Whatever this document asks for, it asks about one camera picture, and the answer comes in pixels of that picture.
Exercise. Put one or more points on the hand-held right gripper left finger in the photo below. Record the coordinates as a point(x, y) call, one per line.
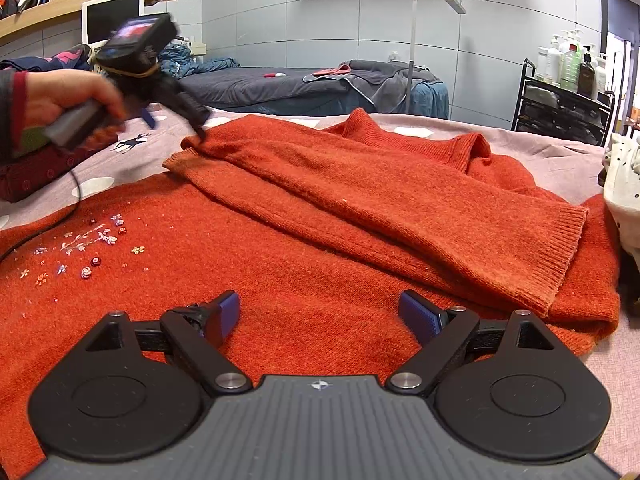
point(228, 307)

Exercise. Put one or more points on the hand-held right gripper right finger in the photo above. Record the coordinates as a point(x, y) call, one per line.
point(416, 311)

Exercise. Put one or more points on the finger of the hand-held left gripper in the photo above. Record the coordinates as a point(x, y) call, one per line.
point(187, 107)
point(148, 116)

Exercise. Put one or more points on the orange knit sweater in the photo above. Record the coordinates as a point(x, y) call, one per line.
point(300, 240)

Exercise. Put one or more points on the person's left forearm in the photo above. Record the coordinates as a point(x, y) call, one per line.
point(30, 175)

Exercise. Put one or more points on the dark blue and red clothes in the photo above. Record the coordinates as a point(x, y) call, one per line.
point(45, 60)

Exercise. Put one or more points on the person's left hand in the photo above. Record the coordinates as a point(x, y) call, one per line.
point(70, 92)

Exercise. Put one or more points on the white monitor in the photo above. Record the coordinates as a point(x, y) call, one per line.
point(112, 17)

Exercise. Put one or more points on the blue cloth pile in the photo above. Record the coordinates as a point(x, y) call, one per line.
point(200, 60)

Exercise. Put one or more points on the massage bed with blue skirt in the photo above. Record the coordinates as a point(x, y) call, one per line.
point(240, 87)

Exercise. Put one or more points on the red cloth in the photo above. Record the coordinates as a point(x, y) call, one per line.
point(332, 71)

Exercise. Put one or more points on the grey towel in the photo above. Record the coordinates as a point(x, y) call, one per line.
point(380, 82)

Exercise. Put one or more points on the white floor lamp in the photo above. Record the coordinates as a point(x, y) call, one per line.
point(413, 50)

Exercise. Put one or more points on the white spotted cloth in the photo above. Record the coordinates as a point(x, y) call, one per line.
point(622, 185)

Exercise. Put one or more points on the black trolley cart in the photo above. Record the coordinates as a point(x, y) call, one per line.
point(560, 110)

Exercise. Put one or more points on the row of bottles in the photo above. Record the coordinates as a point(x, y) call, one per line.
point(570, 65)

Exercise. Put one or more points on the wooden wall shelf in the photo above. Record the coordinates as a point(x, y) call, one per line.
point(75, 2)

